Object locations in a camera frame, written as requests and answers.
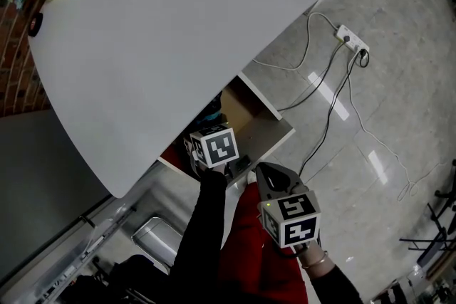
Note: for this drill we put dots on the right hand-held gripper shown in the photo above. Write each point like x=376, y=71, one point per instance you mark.
x=295, y=217

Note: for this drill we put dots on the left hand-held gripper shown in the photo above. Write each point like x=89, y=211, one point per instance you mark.
x=217, y=147

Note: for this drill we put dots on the black and teal items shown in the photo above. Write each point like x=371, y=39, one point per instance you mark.
x=213, y=110

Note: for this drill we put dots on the wooden drawer with white front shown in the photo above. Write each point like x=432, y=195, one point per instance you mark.
x=256, y=124

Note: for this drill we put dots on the person's left forearm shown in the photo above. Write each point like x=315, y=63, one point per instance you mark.
x=203, y=217

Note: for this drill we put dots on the person's right forearm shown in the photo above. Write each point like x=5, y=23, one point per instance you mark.
x=331, y=281

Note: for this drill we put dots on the white desk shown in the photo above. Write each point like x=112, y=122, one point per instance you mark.
x=160, y=28

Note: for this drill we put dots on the person's white shoe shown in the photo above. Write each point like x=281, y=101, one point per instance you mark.
x=251, y=178

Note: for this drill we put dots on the person's red trousers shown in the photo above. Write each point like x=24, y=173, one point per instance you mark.
x=249, y=242

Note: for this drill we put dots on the grey metal stool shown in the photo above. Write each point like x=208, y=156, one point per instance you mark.
x=156, y=242

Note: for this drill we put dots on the black chair base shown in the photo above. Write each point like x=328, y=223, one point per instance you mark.
x=438, y=235

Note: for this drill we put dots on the black office chair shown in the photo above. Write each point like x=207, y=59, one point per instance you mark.
x=135, y=277

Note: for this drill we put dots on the silver folding ladder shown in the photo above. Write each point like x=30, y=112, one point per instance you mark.
x=82, y=252

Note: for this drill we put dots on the white power strip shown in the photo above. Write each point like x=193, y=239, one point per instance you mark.
x=352, y=40

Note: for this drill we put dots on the grey metal cabinet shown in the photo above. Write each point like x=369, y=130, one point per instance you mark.
x=35, y=171

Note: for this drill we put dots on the black tape roll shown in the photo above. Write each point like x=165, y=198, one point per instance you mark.
x=35, y=24

